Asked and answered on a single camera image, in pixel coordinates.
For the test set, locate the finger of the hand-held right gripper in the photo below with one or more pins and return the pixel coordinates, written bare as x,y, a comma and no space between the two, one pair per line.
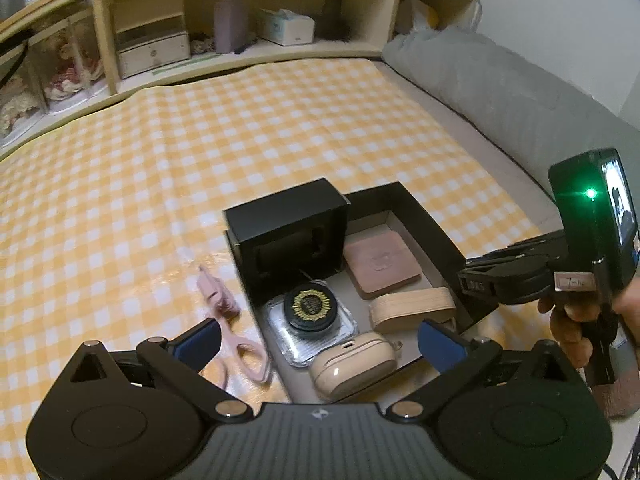
530,245
510,280

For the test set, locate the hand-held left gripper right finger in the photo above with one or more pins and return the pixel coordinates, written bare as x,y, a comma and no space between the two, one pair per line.
440,342

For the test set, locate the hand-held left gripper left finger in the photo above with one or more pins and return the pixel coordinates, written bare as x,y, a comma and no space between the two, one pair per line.
200,342

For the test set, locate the beige oval wooden box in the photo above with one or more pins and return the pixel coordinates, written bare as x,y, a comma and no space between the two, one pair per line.
410,310

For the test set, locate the pink scissors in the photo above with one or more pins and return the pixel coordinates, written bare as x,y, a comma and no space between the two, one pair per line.
245,347

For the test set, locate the beige earbuds case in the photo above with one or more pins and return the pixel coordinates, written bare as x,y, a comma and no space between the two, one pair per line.
350,365

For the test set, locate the shallow black cardboard tray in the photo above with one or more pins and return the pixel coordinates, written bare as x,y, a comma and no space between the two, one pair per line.
425,232

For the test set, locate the pink square case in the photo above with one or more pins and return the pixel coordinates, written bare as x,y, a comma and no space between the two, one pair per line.
380,265

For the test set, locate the clear packet with round tin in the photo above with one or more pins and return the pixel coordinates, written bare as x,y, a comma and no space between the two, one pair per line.
310,310

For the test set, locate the person's right hand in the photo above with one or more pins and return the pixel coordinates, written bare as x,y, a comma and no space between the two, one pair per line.
567,330

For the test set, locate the small black open box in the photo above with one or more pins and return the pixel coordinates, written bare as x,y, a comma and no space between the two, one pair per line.
280,210

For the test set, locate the grey pillow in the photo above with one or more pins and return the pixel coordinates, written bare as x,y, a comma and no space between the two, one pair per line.
500,90

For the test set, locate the brown cloth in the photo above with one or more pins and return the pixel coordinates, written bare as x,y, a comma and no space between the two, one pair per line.
617,395

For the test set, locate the yellow white checked mat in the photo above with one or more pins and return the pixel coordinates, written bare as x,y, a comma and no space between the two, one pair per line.
250,125

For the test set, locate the white and yellow bag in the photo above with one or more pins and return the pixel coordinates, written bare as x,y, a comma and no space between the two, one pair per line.
420,15

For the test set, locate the small white drawer box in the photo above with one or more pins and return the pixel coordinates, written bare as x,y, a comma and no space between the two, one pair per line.
150,55

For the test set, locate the clear case with cream doll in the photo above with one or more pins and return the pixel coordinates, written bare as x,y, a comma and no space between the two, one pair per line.
20,105

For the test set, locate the clear case with pink doll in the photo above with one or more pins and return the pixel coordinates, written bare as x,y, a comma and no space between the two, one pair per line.
70,70

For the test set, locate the purple box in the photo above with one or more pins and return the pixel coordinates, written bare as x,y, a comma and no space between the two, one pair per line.
231,25

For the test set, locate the light wooden headboard shelf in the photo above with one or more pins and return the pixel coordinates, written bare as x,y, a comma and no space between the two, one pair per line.
107,35

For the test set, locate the white tissue box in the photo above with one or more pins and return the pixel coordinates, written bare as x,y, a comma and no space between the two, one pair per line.
285,27

